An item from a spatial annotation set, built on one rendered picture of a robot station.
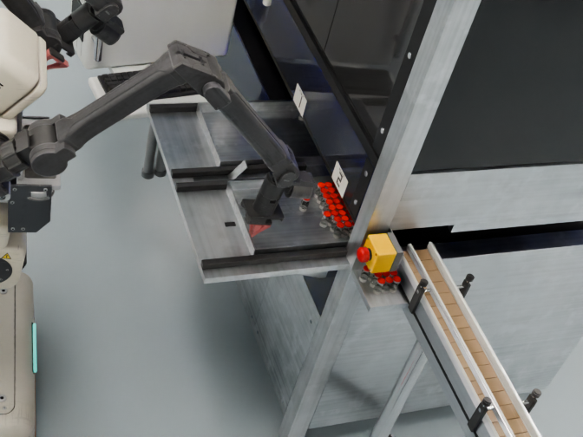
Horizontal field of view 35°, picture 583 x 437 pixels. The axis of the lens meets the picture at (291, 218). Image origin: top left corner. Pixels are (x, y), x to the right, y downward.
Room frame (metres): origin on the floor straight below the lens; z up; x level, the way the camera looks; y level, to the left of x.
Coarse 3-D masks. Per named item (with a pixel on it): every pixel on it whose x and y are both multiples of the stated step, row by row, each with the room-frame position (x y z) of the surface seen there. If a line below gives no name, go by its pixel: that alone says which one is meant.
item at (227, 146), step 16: (208, 112) 2.22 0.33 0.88; (256, 112) 2.29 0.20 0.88; (272, 112) 2.31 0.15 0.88; (288, 112) 2.33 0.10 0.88; (208, 128) 2.10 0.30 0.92; (224, 128) 2.16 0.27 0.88; (272, 128) 2.23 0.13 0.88; (288, 128) 2.25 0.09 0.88; (304, 128) 2.27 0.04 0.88; (208, 144) 2.07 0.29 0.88; (224, 144) 2.09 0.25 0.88; (240, 144) 2.11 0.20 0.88; (288, 144) 2.18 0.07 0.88; (304, 144) 2.20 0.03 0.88; (224, 160) 1.98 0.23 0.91; (240, 160) 2.01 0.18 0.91; (256, 160) 2.03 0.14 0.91; (304, 160) 2.10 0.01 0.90; (320, 160) 2.13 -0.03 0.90
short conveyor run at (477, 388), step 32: (416, 256) 1.77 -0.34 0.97; (416, 288) 1.67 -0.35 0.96; (448, 288) 1.73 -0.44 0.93; (416, 320) 1.64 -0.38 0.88; (448, 320) 1.59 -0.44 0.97; (448, 352) 1.52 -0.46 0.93; (480, 352) 1.55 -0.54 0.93; (448, 384) 1.47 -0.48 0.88; (480, 384) 1.43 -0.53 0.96; (480, 416) 1.34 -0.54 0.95; (512, 416) 1.39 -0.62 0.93
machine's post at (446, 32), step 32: (448, 0) 1.77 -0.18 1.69; (480, 0) 1.78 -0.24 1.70; (448, 32) 1.76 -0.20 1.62; (416, 64) 1.79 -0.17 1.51; (448, 64) 1.78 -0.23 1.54; (416, 96) 1.76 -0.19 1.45; (416, 128) 1.77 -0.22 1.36; (384, 160) 1.78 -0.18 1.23; (384, 192) 1.76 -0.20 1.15; (384, 224) 1.78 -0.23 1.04; (352, 256) 1.77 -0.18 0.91; (352, 288) 1.77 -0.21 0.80; (320, 320) 1.80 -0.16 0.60; (320, 352) 1.75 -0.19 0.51; (320, 384) 1.78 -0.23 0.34; (288, 416) 1.78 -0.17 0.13
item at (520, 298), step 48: (480, 240) 2.01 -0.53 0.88; (528, 240) 2.07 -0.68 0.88; (576, 240) 2.14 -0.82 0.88; (240, 288) 2.27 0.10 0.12; (288, 288) 1.99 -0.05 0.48; (480, 288) 1.98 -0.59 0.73; (528, 288) 2.07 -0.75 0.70; (576, 288) 2.17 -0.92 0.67; (288, 336) 1.92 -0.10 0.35; (384, 336) 1.85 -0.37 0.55; (528, 336) 2.13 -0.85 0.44; (576, 336) 2.24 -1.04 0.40; (288, 384) 1.84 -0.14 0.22; (336, 384) 1.80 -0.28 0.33; (384, 384) 1.89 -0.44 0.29; (432, 384) 1.99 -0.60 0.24; (528, 384) 2.20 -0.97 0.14
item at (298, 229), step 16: (320, 176) 2.04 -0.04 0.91; (240, 192) 1.91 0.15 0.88; (256, 192) 1.93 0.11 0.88; (240, 208) 1.85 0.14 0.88; (288, 208) 1.91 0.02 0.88; (240, 224) 1.78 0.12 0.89; (272, 224) 1.83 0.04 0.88; (288, 224) 1.85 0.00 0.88; (304, 224) 1.86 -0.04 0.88; (256, 240) 1.75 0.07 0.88; (272, 240) 1.77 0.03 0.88; (288, 240) 1.78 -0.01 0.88; (304, 240) 1.80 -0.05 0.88; (320, 240) 1.82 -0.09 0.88; (336, 240) 1.84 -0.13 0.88
